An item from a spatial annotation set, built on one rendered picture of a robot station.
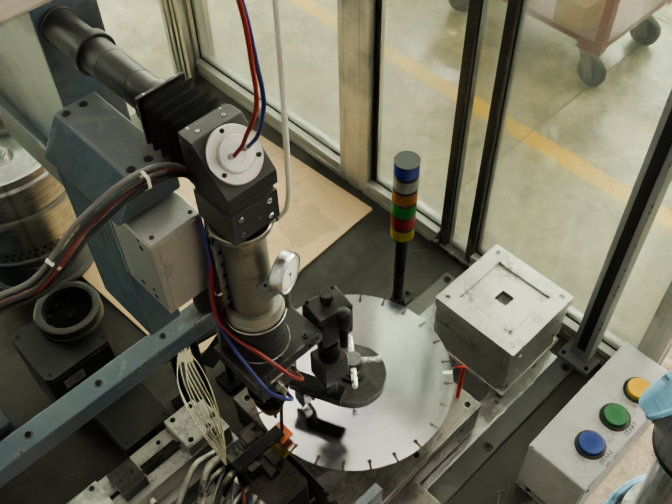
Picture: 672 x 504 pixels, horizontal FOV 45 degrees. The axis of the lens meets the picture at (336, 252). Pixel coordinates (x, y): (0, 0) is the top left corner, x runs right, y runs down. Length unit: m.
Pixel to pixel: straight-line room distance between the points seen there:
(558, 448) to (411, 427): 0.24
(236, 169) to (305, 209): 1.06
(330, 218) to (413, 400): 0.62
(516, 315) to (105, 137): 0.86
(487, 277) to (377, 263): 0.29
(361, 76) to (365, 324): 0.52
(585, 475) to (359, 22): 0.89
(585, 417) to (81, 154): 0.91
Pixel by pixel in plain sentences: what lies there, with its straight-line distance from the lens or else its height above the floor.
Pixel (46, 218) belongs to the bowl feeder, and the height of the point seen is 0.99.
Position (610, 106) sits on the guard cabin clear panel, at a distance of 1.30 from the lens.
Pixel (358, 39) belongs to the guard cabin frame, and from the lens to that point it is 1.59.
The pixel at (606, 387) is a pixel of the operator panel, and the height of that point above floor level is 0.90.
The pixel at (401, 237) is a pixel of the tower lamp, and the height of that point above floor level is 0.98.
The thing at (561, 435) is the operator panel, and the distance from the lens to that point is 1.38.
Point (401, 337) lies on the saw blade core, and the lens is 1.38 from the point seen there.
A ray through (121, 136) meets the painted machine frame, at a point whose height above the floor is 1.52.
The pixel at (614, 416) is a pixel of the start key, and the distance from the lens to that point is 1.41.
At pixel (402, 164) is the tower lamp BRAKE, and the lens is 1.34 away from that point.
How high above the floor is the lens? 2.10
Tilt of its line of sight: 51 degrees down
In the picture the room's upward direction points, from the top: 2 degrees counter-clockwise
